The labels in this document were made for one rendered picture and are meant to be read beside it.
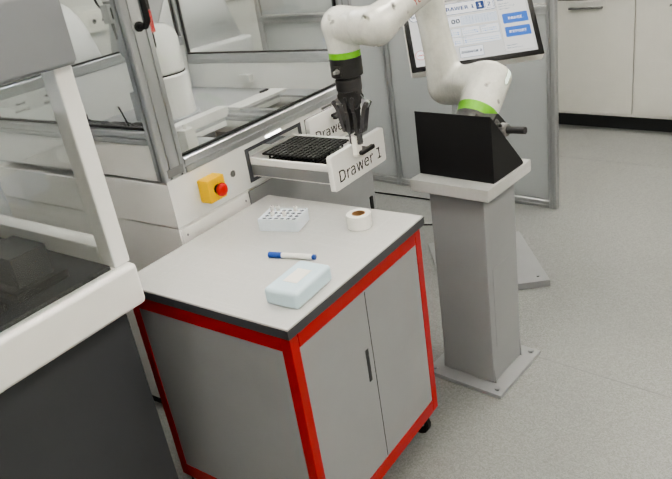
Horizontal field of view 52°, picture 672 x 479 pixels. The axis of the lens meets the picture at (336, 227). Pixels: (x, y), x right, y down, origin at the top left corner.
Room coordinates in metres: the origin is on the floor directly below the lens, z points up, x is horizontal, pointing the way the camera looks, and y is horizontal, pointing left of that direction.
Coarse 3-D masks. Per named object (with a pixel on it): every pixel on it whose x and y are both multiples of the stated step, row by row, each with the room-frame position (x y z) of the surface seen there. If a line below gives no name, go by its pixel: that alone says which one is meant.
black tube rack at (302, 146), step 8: (296, 136) 2.25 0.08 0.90; (304, 136) 2.23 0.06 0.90; (280, 144) 2.19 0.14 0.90; (288, 144) 2.17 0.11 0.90; (296, 144) 2.17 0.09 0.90; (304, 144) 2.14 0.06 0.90; (312, 144) 2.14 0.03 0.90; (320, 144) 2.12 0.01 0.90; (328, 144) 2.10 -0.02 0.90; (264, 152) 2.13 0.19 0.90; (272, 152) 2.11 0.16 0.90; (280, 152) 2.11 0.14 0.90; (288, 152) 2.08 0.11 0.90; (296, 152) 2.07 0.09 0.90; (304, 152) 2.06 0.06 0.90; (312, 152) 2.05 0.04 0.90; (288, 160) 2.09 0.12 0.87; (296, 160) 2.08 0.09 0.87; (304, 160) 2.07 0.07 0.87; (312, 160) 2.05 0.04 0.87; (320, 160) 2.05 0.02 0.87
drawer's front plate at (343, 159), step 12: (372, 132) 2.06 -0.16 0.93; (348, 144) 1.98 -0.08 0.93; (384, 144) 2.10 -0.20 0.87; (336, 156) 1.90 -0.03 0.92; (348, 156) 1.95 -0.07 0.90; (360, 156) 1.99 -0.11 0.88; (372, 156) 2.04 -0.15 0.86; (384, 156) 2.10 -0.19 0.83; (336, 168) 1.90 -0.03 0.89; (348, 168) 1.94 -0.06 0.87; (360, 168) 1.99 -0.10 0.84; (372, 168) 2.04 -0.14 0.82; (336, 180) 1.89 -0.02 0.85; (348, 180) 1.93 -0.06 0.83
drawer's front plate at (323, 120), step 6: (330, 108) 2.44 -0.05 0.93; (318, 114) 2.38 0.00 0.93; (324, 114) 2.40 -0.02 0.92; (330, 114) 2.43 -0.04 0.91; (306, 120) 2.34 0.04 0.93; (312, 120) 2.34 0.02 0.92; (318, 120) 2.37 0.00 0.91; (324, 120) 2.40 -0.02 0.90; (330, 120) 2.42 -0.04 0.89; (336, 120) 2.45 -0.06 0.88; (306, 126) 2.33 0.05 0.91; (312, 126) 2.34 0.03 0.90; (318, 126) 2.37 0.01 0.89; (324, 126) 2.39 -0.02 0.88; (330, 126) 2.42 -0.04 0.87; (312, 132) 2.34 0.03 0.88; (318, 132) 2.36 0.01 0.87; (324, 132) 2.39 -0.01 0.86; (330, 132) 2.41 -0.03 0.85; (336, 132) 2.44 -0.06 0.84; (342, 132) 2.47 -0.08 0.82
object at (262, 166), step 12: (276, 144) 2.23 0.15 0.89; (252, 156) 2.13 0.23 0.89; (264, 156) 2.18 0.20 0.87; (252, 168) 2.10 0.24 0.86; (264, 168) 2.07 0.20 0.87; (276, 168) 2.04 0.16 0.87; (288, 168) 2.01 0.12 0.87; (300, 168) 1.98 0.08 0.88; (312, 168) 1.95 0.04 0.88; (324, 168) 1.92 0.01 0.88; (300, 180) 1.98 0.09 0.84; (312, 180) 1.95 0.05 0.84; (324, 180) 1.92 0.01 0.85
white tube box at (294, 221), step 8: (280, 208) 1.88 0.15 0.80; (288, 208) 1.87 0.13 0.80; (304, 208) 1.85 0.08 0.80; (264, 216) 1.84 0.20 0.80; (280, 216) 1.82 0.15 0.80; (288, 216) 1.82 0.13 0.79; (296, 216) 1.81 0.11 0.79; (304, 216) 1.82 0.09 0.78; (264, 224) 1.81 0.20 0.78; (272, 224) 1.80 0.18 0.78; (280, 224) 1.79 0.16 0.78; (288, 224) 1.78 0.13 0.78; (296, 224) 1.77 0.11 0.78; (304, 224) 1.81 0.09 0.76
